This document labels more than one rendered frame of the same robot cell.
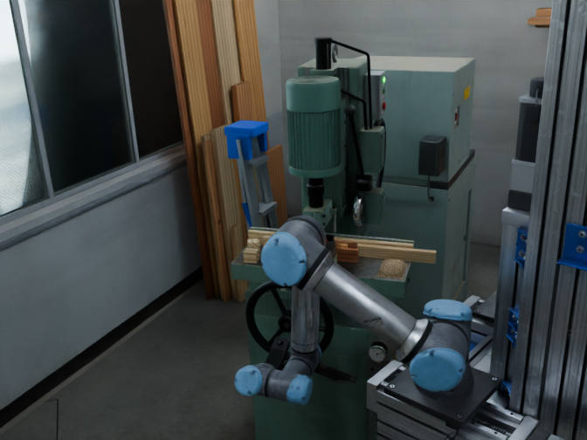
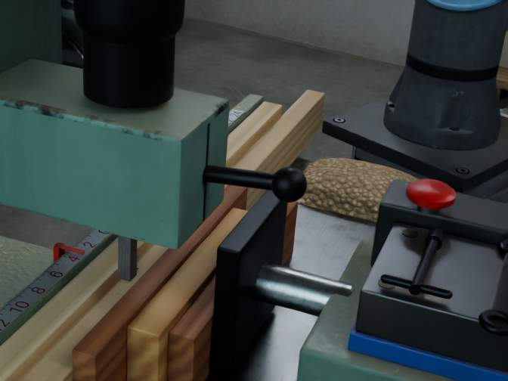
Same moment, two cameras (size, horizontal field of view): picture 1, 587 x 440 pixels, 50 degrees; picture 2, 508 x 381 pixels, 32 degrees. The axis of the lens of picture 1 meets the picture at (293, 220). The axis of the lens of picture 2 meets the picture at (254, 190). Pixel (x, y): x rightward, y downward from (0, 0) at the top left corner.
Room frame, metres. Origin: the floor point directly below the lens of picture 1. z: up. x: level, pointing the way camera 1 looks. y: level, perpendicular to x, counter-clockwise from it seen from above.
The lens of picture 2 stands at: (1.97, 0.39, 1.26)
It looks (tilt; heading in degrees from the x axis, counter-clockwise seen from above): 27 degrees down; 270
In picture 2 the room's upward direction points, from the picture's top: 5 degrees clockwise
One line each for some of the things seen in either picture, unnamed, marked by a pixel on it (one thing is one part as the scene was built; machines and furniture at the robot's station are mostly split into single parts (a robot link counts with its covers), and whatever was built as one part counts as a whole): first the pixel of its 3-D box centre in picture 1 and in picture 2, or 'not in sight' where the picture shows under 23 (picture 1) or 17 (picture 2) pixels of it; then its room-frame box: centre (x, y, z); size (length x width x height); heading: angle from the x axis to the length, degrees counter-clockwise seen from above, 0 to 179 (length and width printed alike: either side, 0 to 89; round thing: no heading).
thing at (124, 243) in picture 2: not in sight; (127, 243); (2.05, -0.08, 0.97); 0.01 x 0.01 x 0.05; 72
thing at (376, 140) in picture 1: (371, 148); not in sight; (2.21, -0.29, 1.23); 0.09 x 0.08 x 0.15; 162
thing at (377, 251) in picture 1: (346, 249); (193, 242); (2.02, -0.18, 0.92); 0.61 x 0.02 x 0.04; 72
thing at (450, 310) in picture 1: (446, 328); not in sight; (1.36, -0.37, 0.98); 0.13 x 0.12 x 0.14; 160
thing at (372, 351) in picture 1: (377, 354); not in sight; (1.77, -0.26, 0.65); 0.06 x 0.04 x 0.08; 72
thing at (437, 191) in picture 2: not in sight; (431, 193); (1.87, -0.09, 1.02); 0.03 x 0.03 x 0.01
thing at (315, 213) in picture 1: (318, 216); (100, 158); (2.07, -0.09, 1.03); 0.14 x 0.07 x 0.09; 162
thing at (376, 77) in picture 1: (374, 94); not in sight; (2.31, -0.31, 1.40); 0.10 x 0.06 x 0.16; 162
